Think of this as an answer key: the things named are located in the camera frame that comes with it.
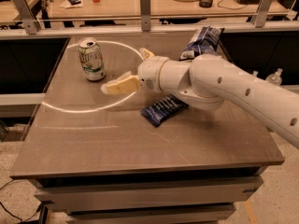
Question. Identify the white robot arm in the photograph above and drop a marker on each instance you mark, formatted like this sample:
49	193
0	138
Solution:
207	81

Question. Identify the grey table drawer unit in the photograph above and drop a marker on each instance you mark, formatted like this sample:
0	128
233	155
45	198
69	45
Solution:
194	199

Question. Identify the clear sanitizer bottle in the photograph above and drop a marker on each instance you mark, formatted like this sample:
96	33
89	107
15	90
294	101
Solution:
255	73

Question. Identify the metal rail bracket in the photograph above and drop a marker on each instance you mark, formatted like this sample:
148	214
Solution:
31	25
145	15
260	17

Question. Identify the left metal rail bracket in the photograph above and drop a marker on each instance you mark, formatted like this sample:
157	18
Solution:
31	25

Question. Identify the dark blue snack packet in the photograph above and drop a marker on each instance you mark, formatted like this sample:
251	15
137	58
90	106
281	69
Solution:
163	109

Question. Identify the right metal rail bracket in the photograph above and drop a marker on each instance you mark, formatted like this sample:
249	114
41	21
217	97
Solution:
260	17

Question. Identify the green white 7up can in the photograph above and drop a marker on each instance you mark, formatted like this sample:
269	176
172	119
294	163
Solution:
91	59

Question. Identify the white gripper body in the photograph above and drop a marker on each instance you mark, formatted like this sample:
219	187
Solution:
149	73

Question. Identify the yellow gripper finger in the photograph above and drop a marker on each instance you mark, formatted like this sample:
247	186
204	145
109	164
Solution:
126	83
145	53

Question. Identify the middle metal rail bracket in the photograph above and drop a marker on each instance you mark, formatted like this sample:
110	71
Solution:
145	15

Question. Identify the black mesh pen cup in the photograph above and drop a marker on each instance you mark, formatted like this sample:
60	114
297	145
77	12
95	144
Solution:
205	3

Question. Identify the blue white chip bag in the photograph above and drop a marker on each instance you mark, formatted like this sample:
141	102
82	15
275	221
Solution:
204	41

